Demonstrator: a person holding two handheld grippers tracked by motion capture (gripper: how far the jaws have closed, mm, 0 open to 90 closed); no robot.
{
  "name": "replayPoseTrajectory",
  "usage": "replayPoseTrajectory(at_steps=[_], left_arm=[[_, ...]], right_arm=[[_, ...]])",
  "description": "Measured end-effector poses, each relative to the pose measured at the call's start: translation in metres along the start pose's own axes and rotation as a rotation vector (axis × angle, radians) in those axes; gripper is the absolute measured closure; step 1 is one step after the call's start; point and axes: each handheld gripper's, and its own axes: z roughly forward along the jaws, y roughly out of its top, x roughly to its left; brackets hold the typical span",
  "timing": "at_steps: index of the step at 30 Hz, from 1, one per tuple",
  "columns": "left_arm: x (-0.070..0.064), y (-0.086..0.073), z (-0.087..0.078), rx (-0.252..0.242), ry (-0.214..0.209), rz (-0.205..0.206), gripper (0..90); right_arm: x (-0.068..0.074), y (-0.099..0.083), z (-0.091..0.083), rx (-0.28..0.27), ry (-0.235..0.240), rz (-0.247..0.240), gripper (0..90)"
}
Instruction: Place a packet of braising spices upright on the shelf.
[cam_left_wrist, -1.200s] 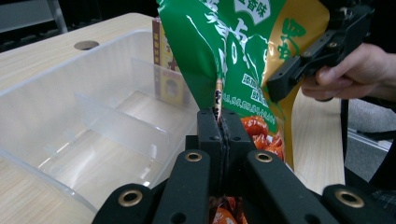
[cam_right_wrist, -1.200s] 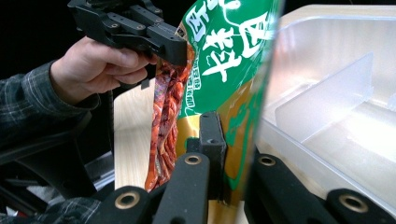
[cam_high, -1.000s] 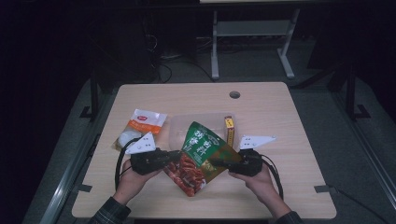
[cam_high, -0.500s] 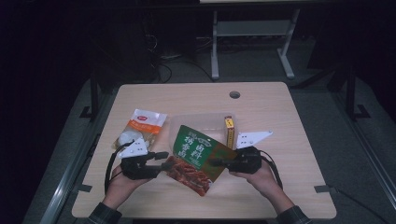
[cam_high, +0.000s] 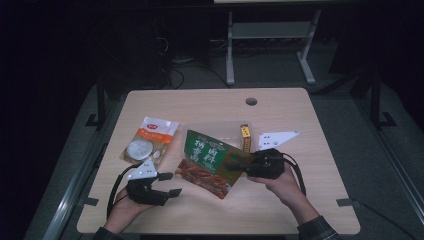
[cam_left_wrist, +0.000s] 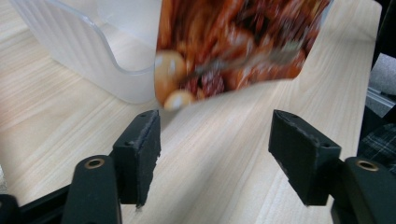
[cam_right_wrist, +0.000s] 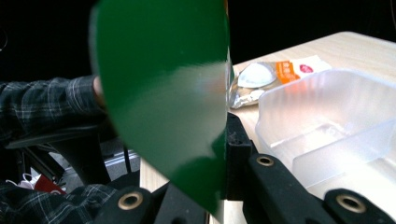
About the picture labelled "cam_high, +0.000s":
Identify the person's right hand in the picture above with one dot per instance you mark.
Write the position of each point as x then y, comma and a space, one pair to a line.
288, 190

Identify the small shiny yellow box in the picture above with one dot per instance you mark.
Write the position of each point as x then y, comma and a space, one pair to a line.
245, 138

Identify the black metal stand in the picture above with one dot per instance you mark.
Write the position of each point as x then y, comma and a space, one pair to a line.
100, 100
376, 96

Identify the aluminium floor rail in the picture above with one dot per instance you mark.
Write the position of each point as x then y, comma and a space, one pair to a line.
71, 196
393, 160

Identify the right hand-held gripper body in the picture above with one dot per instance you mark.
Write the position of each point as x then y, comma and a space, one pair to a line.
266, 165

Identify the green snack packet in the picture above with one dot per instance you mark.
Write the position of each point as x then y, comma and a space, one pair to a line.
210, 163

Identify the clear plastic container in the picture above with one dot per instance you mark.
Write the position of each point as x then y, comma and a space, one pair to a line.
216, 130

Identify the grey table bracket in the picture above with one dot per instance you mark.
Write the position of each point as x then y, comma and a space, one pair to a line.
89, 201
346, 202

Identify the person's left hand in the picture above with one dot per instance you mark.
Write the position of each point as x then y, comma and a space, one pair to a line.
125, 211

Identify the white metal desk frame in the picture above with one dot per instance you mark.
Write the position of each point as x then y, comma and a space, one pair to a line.
270, 30

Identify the white and orange snack packet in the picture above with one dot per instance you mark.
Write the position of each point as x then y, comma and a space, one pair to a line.
150, 140

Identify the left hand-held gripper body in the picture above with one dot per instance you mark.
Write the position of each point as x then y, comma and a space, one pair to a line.
146, 193

